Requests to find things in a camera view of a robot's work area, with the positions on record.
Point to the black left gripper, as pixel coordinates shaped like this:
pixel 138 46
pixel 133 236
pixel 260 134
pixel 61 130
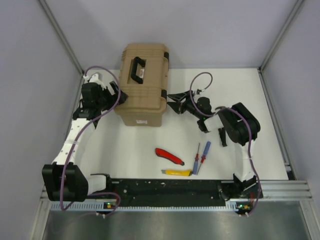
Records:
pixel 106 91

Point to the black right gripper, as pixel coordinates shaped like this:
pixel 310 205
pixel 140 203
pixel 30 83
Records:
pixel 179 108

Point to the tan plastic tool box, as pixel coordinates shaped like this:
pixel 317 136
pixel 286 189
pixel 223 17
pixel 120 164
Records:
pixel 143 76

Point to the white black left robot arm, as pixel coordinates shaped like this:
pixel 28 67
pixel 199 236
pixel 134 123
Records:
pixel 68 178

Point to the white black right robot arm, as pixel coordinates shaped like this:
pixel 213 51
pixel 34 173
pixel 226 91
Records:
pixel 236 123

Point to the red utility knife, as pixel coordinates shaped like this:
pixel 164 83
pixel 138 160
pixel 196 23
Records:
pixel 169 156

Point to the black claw hammer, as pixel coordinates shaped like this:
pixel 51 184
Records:
pixel 222 136

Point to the yellow utility knife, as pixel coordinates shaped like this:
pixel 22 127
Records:
pixel 183 173

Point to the blue handle screwdriver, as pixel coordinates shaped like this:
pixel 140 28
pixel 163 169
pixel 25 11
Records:
pixel 204 155

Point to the red handle screwdriver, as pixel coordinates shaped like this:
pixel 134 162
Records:
pixel 196 161

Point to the aluminium frame post left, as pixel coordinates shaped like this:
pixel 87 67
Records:
pixel 60 35

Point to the aluminium frame post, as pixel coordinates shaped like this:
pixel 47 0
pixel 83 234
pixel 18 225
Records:
pixel 294 12
pixel 60 35

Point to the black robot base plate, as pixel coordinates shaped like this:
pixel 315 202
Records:
pixel 176 192

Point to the aluminium front rail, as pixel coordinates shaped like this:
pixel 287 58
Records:
pixel 284 189

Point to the grey slotted cable duct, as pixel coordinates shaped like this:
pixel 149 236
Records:
pixel 108 205

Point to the aluminium frame post right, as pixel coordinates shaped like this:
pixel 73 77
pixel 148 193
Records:
pixel 294 12

